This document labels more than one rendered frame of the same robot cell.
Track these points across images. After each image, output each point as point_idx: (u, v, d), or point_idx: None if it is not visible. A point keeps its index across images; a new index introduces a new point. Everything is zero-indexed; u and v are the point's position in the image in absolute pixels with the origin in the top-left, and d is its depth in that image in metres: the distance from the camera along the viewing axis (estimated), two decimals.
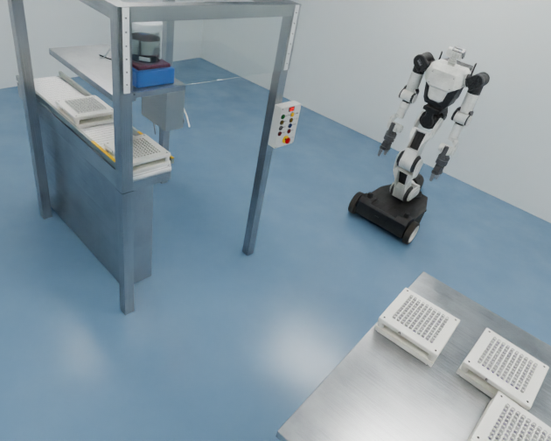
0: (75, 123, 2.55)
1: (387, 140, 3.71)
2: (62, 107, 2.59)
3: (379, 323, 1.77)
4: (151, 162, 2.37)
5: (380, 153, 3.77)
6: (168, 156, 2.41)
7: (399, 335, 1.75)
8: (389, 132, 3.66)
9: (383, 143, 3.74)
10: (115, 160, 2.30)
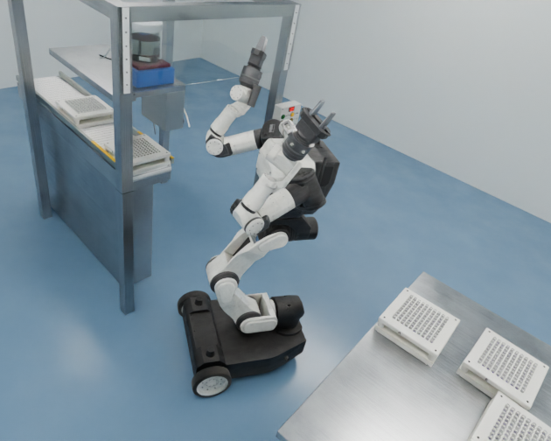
0: (75, 123, 2.55)
1: (247, 67, 1.97)
2: (62, 107, 2.59)
3: (379, 323, 1.77)
4: (151, 162, 2.37)
5: (261, 41, 1.96)
6: (168, 156, 2.41)
7: (399, 335, 1.75)
8: (258, 89, 1.99)
9: (256, 59, 1.96)
10: (115, 160, 2.30)
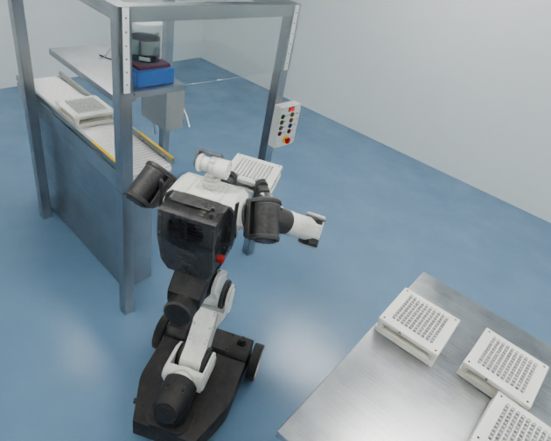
0: (75, 123, 2.55)
1: None
2: (62, 107, 2.59)
3: (379, 323, 1.77)
4: (251, 187, 2.21)
5: None
6: None
7: (399, 335, 1.75)
8: None
9: None
10: (115, 160, 2.30)
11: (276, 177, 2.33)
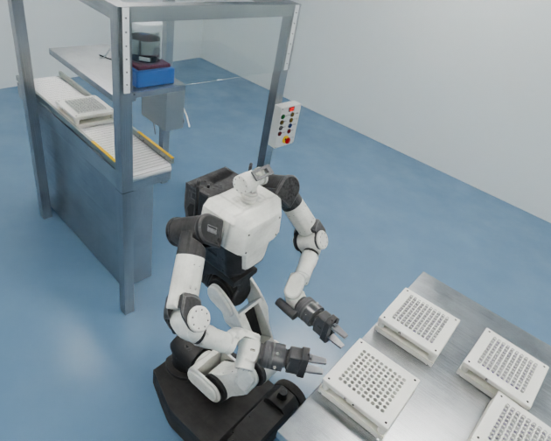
0: (75, 123, 2.55)
1: None
2: (62, 107, 2.59)
3: (379, 323, 1.77)
4: None
5: (316, 369, 1.53)
6: (325, 387, 1.49)
7: (399, 335, 1.75)
8: None
9: None
10: (115, 160, 2.30)
11: (370, 423, 1.43)
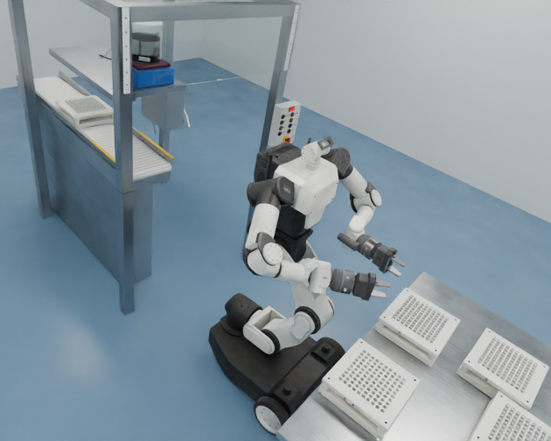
0: (75, 123, 2.55)
1: None
2: (62, 107, 2.59)
3: (379, 323, 1.77)
4: None
5: (380, 293, 1.73)
6: (325, 387, 1.49)
7: (399, 335, 1.75)
8: None
9: None
10: (115, 160, 2.30)
11: (370, 423, 1.43)
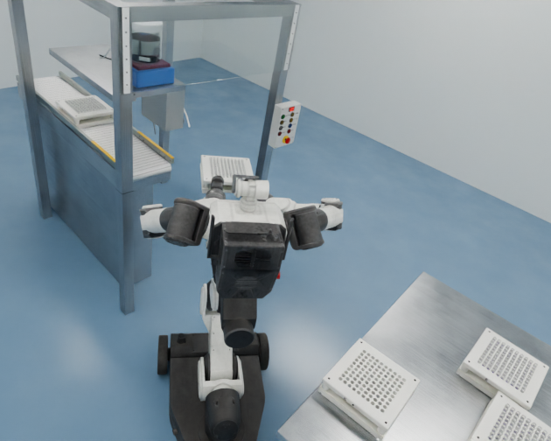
0: (75, 123, 2.55)
1: None
2: (62, 107, 2.59)
3: None
4: None
5: None
6: (325, 387, 1.49)
7: None
8: None
9: None
10: (115, 160, 2.30)
11: (370, 423, 1.43)
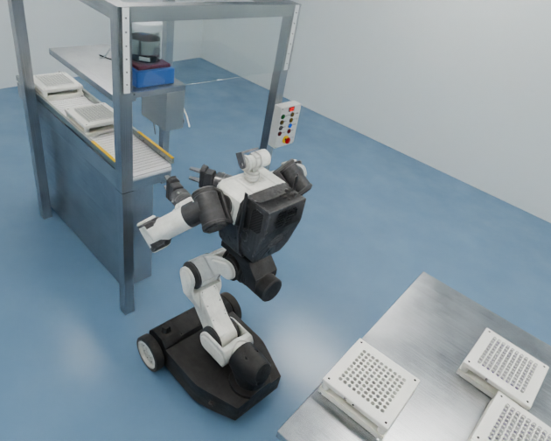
0: (44, 96, 2.75)
1: None
2: None
3: None
4: None
5: (193, 178, 2.25)
6: (325, 387, 1.49)
7: None
8: None
9: None
10: (115, 160, 2.30)
11: (370, 423, 1.43)
